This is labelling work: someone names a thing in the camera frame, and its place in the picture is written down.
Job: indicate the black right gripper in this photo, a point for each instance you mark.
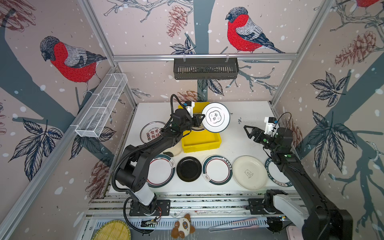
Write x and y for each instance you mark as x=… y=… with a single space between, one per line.
x=256 y=131

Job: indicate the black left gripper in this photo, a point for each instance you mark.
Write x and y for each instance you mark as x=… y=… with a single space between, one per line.
x=199 y=121

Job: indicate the white plate thin green rings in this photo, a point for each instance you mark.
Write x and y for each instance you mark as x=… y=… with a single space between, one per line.
x=216 y=117

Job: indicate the large cream plate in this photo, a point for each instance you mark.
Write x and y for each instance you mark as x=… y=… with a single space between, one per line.
x=250 y=173

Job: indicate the white plate green red rim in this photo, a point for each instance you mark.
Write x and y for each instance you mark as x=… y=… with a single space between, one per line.
x=198 y=129

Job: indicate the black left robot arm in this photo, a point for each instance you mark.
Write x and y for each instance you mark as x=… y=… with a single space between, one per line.
x=131 y=173

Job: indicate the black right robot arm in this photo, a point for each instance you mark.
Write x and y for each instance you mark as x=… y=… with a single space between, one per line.
x=320 y=219

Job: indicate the yellow plastic bin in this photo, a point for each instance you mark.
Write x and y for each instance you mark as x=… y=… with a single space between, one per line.
x=197 y=141

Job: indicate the white plate green lettered rim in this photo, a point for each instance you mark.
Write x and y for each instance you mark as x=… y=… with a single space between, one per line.
x=275 y=175

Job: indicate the white plate red Chinese characters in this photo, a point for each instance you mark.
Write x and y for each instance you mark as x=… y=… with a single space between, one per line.
x=151 y=131

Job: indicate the white plate green rim centre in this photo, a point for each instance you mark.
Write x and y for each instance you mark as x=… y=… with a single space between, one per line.
x=217 y=170

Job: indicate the black round plate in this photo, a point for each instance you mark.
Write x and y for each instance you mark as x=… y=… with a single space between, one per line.
x=189 y=169

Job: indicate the white plate green rim left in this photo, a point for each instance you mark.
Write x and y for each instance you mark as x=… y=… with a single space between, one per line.
x=161 y=171

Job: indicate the pink chopsticks tongs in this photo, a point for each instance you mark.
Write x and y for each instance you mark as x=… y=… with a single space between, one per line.
x=236 y=225

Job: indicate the pink tray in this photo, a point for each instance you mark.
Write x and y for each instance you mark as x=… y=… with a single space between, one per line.
x=294 y=233

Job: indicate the plush panda toy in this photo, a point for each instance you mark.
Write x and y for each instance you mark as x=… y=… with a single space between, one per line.
x=183 y=227

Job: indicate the woven bamboo mat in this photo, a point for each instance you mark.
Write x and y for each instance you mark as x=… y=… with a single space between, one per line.
x=113 y=230

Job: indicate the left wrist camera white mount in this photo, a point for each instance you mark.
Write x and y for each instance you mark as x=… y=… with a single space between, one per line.
x=189 y=106

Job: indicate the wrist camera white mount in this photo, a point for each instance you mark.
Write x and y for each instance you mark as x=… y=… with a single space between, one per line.
x=189 y=106
x=270 y=124

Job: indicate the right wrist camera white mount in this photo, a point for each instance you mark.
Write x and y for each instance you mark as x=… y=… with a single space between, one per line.
x=270 y=124

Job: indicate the black hanging wire basket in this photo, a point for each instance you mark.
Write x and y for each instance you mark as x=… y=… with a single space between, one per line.
x=206 y=69

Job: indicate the aluminium frame horizontal bar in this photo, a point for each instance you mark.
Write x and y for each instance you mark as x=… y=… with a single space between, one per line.
x=241 y=57

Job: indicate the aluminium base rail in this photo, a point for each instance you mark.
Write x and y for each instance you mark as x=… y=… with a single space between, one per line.
x=205 y=211

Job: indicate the white wire mesh shelf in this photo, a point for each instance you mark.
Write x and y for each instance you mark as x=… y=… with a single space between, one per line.
x=99 y=112

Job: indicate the aluminium frame corner post right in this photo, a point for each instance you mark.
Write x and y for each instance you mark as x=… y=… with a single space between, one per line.
x=313 y=29

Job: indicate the aluminium frame corner post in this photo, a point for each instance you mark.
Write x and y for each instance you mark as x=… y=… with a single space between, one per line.
x=107 y=49
x=313 y=29

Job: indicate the aluminium frame corner post left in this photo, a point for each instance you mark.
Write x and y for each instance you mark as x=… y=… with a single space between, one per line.
x=107 y=49

